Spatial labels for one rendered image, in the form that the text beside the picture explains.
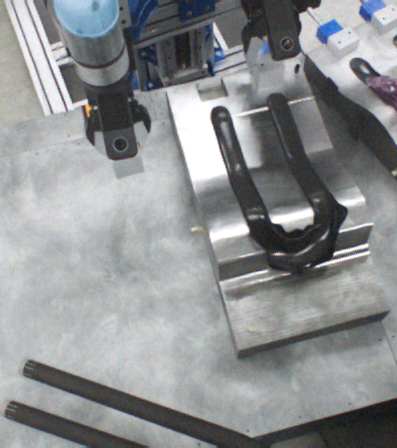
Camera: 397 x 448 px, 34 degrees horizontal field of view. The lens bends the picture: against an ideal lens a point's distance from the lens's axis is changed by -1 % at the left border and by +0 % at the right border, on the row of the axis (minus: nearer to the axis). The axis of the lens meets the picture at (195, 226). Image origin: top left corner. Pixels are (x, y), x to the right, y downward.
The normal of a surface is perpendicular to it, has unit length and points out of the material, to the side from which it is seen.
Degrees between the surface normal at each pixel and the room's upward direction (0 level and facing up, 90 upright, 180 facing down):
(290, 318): 0
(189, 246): 0
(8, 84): 0
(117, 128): 28
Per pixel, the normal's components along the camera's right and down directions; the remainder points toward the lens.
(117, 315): -0.04, -0.40
